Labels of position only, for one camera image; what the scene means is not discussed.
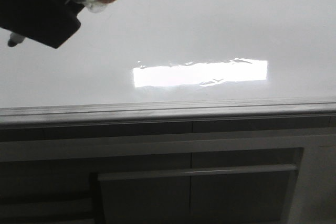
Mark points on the white whiteboard with metal frame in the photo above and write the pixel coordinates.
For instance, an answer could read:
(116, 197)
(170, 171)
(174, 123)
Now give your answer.
(176, 60)

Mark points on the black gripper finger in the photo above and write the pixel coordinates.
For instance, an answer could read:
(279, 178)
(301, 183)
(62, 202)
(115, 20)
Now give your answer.
(49, 22)

